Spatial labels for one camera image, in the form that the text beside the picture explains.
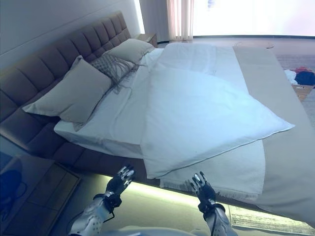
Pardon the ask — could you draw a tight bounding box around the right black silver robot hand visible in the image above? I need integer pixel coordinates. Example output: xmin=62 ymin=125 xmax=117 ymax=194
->
xmin=189 ymin=171 xmax=218 ymax=212

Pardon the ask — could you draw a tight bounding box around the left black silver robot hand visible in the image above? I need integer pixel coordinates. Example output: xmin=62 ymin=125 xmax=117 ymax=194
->
xmin=105 ymin=166 xmax=135 ymax=199

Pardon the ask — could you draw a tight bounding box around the white duvet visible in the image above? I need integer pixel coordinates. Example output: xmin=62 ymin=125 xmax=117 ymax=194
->
xmin=140 ymin=43 xmax=295 ymax=179

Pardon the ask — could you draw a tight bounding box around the white fitted bed sheet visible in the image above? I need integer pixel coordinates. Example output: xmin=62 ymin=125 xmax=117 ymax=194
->
xmin=53 ymin=48 xmax=168 ymax=158

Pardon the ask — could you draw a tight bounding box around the beige bed runner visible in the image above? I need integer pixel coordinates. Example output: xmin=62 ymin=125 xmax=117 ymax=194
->
xmin=232 ymin=44 xmax=315 ymax=219

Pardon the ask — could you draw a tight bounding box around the brown tufted bed headboard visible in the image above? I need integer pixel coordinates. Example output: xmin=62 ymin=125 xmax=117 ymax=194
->
xmin=0 ymin=11 xmax=158 ymax=173

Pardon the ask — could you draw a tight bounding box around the patterned bedside rug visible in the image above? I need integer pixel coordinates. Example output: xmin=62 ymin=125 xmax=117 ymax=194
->
xmin=228 ymin=205 xmax=291 ymax=231

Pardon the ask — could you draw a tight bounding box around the grey robot torso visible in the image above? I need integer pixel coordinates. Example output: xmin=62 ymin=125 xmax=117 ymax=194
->
xmin=118 ymin=225 xmax=212 ymax=236

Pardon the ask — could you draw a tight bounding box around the wooden bedside nightstand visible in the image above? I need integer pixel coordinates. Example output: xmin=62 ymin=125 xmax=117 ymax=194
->
xmin=0 ymin=147 xmax=82 ymax=234
xmin=134 ymin=33 xmax=158 ymax=48

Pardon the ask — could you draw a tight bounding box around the large beige pillow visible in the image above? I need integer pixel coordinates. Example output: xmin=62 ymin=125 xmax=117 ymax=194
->
xmin=22 ymin=55 xmax=113 ymax=131

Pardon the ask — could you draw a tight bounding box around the woven fringed grey cushion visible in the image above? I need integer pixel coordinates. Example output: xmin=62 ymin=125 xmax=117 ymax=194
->
xmin=90 ymin=53 xmax=138 ymax=95

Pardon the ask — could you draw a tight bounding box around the cardboard box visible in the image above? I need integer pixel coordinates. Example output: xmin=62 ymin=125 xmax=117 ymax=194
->
xmin=291 ymin=83 xmax=315 ymax=101

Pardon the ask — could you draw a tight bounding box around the white garment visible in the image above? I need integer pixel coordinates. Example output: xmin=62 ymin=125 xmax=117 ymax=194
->
xmin=284 ymin=69 xmax=300 ymax=86

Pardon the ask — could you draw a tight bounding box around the dark navy garment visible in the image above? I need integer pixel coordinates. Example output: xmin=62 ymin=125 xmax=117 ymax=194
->
xmin=294 ymin=71 xmax=315 ymax=86

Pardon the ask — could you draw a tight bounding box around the red garment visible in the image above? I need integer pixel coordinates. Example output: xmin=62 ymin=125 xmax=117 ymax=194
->
xmin=295 ymin=66 xmax=315 ymax=74

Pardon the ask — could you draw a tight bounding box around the grey striped area rug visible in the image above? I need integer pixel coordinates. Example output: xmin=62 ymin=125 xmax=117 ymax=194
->
xmin=274 ymin=48 xmax=315 ymax=118

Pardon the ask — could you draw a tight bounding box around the sheer beige curtain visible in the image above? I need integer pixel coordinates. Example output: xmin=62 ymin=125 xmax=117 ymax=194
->
xmin=166 ymin=0 xmax=194 ymax=41

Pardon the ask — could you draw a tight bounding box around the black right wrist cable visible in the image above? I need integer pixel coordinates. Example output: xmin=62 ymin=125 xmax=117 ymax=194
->
xmin=210 ymin=210 xmax=219 ymax=234

